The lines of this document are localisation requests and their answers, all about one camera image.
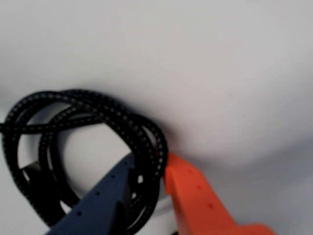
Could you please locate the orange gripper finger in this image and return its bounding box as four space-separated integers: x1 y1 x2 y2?
163 153 276 235

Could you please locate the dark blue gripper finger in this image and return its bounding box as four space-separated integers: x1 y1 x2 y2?
45 154 136 235

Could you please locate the black braided cable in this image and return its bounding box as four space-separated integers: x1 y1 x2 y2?
0 89 169 235

